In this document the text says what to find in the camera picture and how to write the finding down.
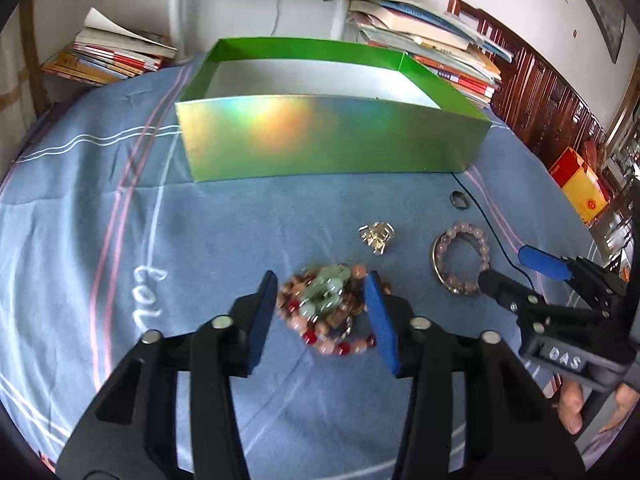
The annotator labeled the silver bangle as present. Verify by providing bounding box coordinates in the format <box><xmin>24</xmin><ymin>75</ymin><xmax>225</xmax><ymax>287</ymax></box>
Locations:
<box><xmin>431</xmin><ymin>230</ymin><xmax>487</xmax><ymax>296</ymax></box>

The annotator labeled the gold crystal brooch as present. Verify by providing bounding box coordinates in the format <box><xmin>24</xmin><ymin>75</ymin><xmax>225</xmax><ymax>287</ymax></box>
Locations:
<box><xmin>358</xmin><ymin>222</ymin><xmax>395</xmax><ymax>256</ymax></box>

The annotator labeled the green jade charm bracelet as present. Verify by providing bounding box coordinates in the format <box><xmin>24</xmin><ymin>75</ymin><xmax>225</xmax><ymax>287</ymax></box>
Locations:
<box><xmin>299</xmin><ymin>263</ymin><xmax>353</xmax><ymax>322</ymax></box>

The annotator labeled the red and pink bead bracelet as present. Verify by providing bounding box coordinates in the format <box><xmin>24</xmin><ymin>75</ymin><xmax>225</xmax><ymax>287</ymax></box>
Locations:
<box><xmin>276</xmin><ymin>263</ymin><xmax>394</xmax><ymax>357</ymax></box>

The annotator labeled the person's right hand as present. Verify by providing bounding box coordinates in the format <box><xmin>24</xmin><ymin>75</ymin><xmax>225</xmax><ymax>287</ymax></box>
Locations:
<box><xmin>556</xmin><ymin>378</ymin><xmax>640</xmax><ymax>436</ymax></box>

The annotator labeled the yellow red bag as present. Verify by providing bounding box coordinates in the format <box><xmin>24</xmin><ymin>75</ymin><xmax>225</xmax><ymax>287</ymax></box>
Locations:
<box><xmin>549</xmin><ymin>148</ymin><xmax>608</xmax><ymax>226</ymax></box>

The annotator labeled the red wooden headboard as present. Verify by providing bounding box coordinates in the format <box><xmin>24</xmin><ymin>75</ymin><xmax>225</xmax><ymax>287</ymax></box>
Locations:
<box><xmin>447</xmin><ymin>0</ymin><xmax>604</xmax><ymax>167</ymax></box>

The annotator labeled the blue striped bedsheet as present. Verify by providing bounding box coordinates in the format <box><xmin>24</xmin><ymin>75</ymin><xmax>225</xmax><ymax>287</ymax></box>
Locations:
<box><xmin>1</xmin><ymin>66</ymin><xmax>599</xmax><ymax>460</ymax></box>

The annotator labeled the right stack of books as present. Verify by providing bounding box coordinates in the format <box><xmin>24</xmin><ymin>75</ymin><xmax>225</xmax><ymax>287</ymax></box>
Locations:
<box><xmin>326</xmin><ymin>0</ymin><xmax>513</xmax><ymax>107</ymax></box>

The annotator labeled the stack of books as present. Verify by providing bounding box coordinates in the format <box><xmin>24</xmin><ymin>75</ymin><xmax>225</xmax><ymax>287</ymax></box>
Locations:
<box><xmin>326</xmin><ymin>0</ymin><xmax>513</xmax><ymax>107</ymax></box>
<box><xmin>41</xmin><ymin>8</ymin><xmax>177</xmax><ymax>87</ymax></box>

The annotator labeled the green holographic box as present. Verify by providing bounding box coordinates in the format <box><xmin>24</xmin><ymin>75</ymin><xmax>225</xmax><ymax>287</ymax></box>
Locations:
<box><xmin>176</xmin><ymin>37</ymin><xmax>490</xmax><ymax>181</ymax></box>

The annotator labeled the left stack of books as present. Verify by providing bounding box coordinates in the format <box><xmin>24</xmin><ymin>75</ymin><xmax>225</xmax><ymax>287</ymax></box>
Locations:
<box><xmin>41</xmin><ymin>8</ymin><xmax>177</xmax><ymax>87</ymax></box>

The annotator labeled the black cable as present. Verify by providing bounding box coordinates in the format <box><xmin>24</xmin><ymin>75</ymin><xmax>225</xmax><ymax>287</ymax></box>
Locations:
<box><xmin>451</xmin><ymin>173</ymin><xmax>539</xmax><ymax>294</ymax></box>

